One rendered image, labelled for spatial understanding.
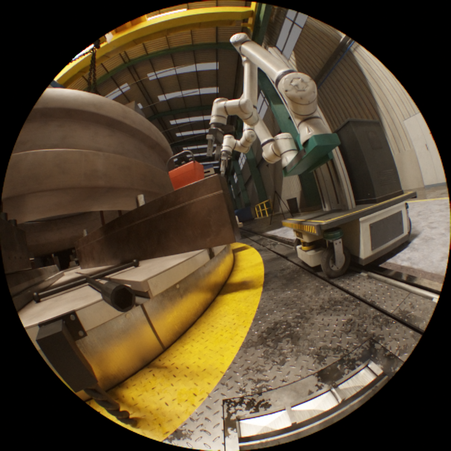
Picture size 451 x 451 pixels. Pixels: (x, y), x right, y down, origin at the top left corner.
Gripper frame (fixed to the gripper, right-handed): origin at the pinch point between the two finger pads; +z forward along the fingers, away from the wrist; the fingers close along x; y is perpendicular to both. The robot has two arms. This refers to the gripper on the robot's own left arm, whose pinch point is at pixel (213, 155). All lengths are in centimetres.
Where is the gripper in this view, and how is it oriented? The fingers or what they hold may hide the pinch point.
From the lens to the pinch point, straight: 87.6
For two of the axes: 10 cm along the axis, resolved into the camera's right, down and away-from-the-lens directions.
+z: -1.2, 9.6, 2.4
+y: -9.7, -1.7, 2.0
